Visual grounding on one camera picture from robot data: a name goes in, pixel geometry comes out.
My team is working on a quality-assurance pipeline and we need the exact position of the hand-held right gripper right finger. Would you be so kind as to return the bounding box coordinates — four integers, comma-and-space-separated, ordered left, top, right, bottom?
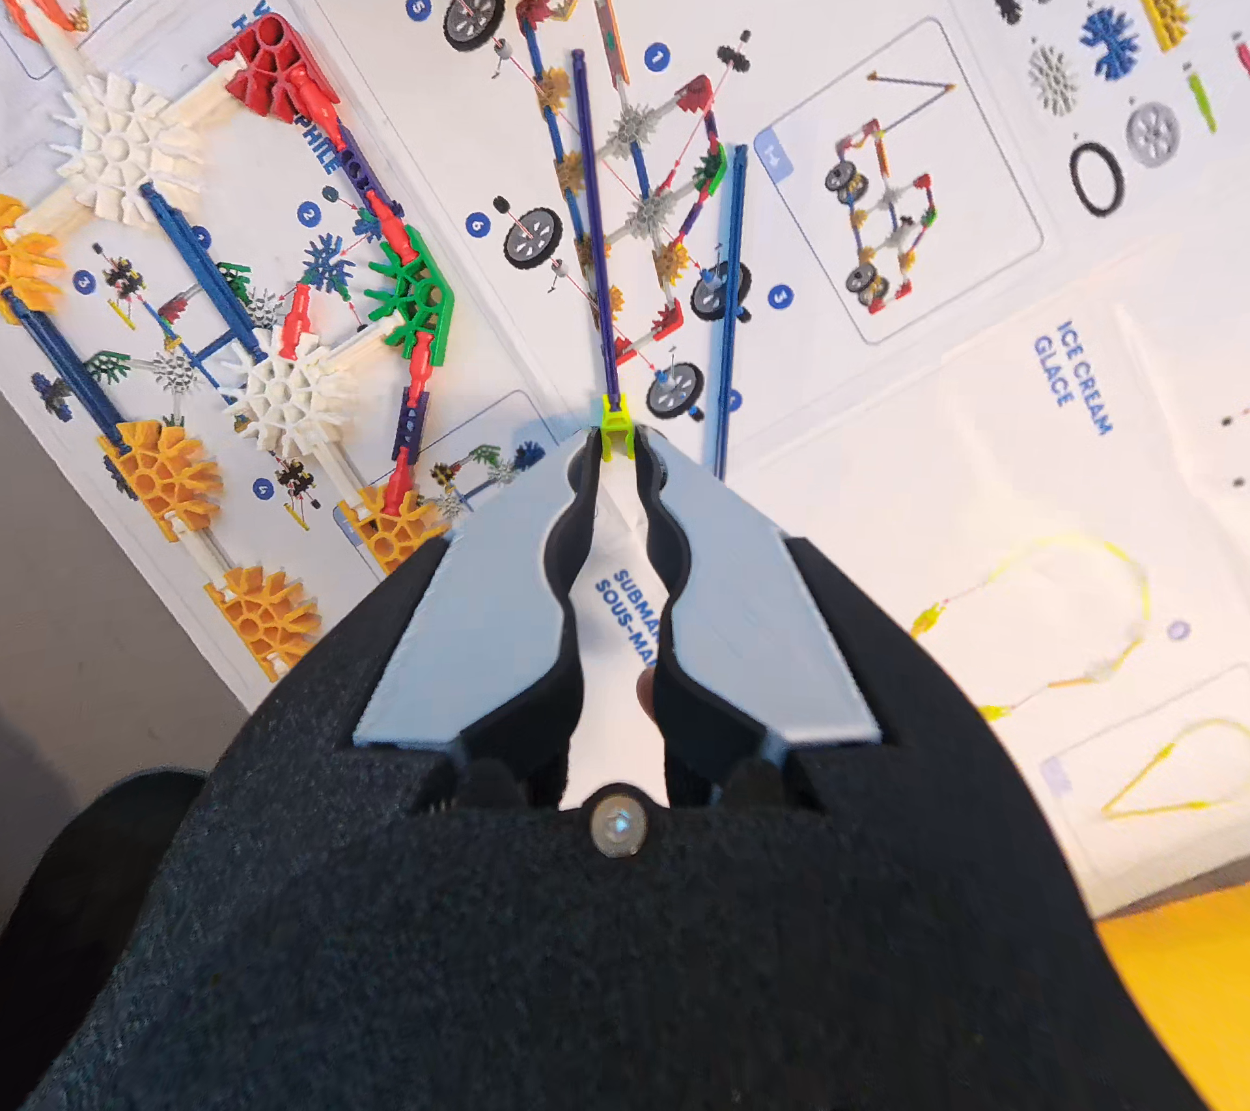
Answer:
621, 430, 882, 799

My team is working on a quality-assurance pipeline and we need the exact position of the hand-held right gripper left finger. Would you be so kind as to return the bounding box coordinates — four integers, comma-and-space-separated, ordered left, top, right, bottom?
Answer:
351, 430, 606, 790

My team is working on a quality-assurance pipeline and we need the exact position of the purple plastic rod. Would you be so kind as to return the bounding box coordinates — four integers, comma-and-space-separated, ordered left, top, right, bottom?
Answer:
568, 47, 618, 419

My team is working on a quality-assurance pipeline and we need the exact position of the blue plastic rod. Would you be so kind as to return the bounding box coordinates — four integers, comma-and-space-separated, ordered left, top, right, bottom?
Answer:
706, 140, 751, 482

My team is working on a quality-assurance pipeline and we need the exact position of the yellow plastic parts bin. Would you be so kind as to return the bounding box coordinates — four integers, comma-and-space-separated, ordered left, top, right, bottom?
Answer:
1093, 876, 1250, 1111

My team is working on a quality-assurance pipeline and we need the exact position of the white building instruction sheet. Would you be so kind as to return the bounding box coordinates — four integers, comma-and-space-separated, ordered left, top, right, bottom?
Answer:
0, 0, 1250, 917

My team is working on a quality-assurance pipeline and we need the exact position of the colourful rod connector frame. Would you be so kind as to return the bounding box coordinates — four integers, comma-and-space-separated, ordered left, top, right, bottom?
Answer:
0, 0, 460, 682

